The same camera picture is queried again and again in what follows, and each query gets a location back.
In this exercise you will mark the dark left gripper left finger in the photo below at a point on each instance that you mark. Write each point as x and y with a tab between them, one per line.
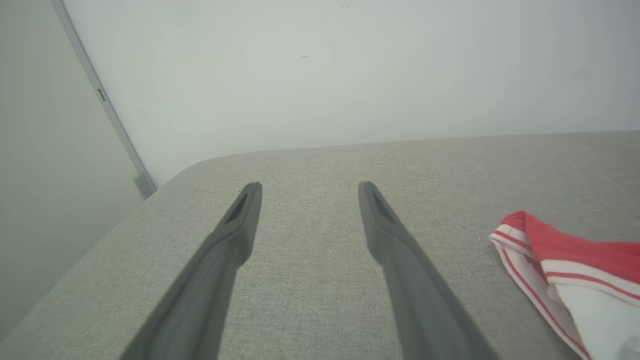
200	300

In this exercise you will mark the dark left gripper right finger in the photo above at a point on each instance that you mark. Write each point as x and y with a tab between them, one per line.
425	300

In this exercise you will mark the red garment with white trim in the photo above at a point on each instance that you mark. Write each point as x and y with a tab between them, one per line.
580	260

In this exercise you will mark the grey wall corner trim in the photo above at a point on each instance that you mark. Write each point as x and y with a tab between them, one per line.
107	110

